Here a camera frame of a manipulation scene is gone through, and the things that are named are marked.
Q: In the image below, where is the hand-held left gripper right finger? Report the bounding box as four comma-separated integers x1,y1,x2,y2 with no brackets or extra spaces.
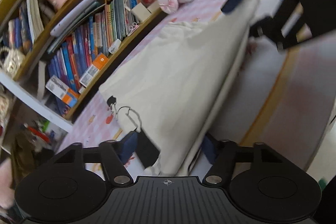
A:
203,134,284,186

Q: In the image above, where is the small cream box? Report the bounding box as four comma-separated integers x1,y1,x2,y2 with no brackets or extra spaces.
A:
147,1,160,13

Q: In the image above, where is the row of colourful books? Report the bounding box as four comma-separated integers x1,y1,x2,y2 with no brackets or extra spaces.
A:
47,0,142,109

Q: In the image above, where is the white beaded bag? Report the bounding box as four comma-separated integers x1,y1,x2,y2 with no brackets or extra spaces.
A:
0,47,26,75

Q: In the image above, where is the white arched shelf frame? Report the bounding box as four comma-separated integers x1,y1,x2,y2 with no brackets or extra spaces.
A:
0,70,74,132

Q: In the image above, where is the pink checkered printed tablecloth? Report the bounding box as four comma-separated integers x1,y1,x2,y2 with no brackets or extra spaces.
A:
56,0,336,188

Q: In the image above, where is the wooden bookshelf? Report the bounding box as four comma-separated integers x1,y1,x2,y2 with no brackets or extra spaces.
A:
0,0,171,120

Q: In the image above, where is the pink fluffy cushion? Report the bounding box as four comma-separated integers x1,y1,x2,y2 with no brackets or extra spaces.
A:
0,158,15,210

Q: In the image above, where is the grey paperback book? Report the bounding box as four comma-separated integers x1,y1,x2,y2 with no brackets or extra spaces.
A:
37,60,48,100

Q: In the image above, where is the cream t-shirt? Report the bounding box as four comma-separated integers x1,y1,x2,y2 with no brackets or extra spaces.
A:
98,0,260,177

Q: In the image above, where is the white orange toothpaste box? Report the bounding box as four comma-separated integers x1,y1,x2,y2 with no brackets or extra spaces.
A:
79,53,110,85

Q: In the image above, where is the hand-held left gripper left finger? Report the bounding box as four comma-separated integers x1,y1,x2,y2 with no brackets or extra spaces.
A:
52,132,139,185

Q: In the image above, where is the white tablet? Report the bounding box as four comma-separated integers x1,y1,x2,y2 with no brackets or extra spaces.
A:
50,0,98,37

